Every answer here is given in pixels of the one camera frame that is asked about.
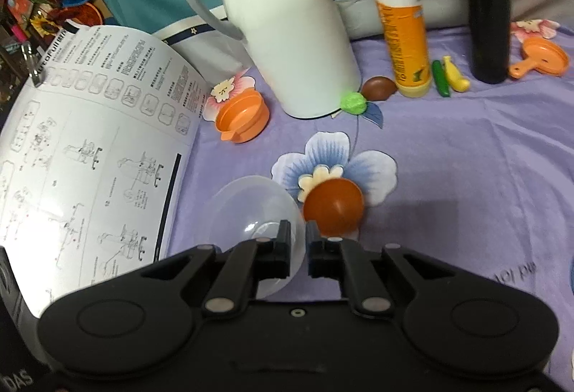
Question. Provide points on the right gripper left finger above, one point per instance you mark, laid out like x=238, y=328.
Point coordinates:
x=247, y=264

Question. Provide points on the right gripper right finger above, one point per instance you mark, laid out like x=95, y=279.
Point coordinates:
x=345, y=261

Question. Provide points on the red orange small bowl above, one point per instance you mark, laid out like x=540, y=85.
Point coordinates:
x=337, y=207

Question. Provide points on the clear plastic bowl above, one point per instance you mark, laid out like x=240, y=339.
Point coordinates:
x=252, y=207

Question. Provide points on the orange cup with spout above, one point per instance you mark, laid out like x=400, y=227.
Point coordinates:
x=243, y=118

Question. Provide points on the green toy vegetable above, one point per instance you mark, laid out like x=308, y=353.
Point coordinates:
x=354, y=104

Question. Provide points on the purple floral tablecloth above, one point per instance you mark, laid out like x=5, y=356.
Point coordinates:
x=485, y=182

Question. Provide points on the brown toy chestnut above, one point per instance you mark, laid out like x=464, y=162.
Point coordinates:
x=378, y=88

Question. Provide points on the white instruction sheet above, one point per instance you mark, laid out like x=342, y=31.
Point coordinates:
x=93, y=158

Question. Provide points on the green toy cucumber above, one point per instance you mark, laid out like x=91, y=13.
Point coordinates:
x=440, y=78

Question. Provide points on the toy banana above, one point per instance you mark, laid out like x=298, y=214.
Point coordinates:
x=454, y=77

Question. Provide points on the white thermos jug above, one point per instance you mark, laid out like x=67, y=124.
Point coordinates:
x=300, y=47

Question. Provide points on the orange toy pan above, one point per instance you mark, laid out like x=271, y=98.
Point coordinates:
x=541, y=55

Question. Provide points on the orange yellow detergent bottle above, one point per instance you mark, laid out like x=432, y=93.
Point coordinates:
x=405, y=36

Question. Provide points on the sunflower decoration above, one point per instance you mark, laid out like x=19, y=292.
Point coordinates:
x=43, y=26

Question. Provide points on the black thermos flask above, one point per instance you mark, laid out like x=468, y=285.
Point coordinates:
x=486, y=1

